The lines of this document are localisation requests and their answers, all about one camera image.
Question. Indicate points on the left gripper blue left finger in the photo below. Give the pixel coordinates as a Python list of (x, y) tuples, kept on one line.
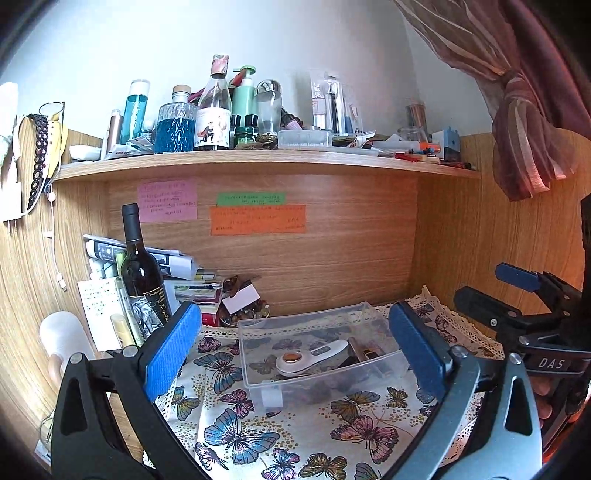
[(86, 440)]

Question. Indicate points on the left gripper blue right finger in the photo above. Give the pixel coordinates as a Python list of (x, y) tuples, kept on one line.
[(505, 442)]

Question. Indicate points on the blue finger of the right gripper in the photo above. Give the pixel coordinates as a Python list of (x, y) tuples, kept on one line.
[(489, 309), (555, 293)]

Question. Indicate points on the small white blue box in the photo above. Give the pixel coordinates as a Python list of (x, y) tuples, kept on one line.
[(272, 398)]

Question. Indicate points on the person right hand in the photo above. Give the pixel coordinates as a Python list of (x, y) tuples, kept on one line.
[(541, 387)]

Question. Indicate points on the yellow lip balm tube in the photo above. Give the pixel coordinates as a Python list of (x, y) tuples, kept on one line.
[(122, 330)]

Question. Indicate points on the dark wine bottle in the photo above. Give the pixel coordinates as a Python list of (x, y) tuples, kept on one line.
[(142, 277)]

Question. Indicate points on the blue pencil sharpener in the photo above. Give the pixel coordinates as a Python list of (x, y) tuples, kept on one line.
[(449, 142)]

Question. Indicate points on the stack of papers and books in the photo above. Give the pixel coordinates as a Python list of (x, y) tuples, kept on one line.
[(184, 280)]

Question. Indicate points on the butterfly lace tablecloth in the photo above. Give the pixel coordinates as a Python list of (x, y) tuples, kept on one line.
[(305, 448)]

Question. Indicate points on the white card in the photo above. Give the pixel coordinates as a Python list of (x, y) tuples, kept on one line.
[(243, 298)]

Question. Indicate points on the clear plastic storage box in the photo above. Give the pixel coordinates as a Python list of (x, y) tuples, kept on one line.
[(262, 341)]

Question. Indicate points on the brown striped curtain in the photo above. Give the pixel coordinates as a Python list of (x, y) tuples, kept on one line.
[(532, 87)]

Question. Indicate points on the pink sticky note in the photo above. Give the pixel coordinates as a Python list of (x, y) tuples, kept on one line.
[(167, 201)]

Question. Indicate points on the orange sticky note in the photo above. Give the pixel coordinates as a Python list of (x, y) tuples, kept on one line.
[(252, 220)]

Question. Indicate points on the green sticky note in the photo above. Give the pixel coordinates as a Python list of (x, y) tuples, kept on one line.
[(255, 198)]

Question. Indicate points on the wooden shelf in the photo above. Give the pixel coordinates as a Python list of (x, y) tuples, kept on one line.
[(249, 162)]

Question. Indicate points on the blue liquid glass bottle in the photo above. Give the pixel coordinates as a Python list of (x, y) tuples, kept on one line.
[(176, 121)]

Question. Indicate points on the glass jar with metal lid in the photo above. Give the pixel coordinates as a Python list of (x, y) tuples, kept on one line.
[(268, 99)]

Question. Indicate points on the clear bottle with label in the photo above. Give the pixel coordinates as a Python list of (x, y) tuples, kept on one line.
[(214, 109)]

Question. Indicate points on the tall teal tube bottle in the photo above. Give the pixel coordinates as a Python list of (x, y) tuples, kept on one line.
[(134, 111)]

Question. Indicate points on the green pump bottle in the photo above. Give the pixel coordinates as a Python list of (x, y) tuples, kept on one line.
[(243, 95)]

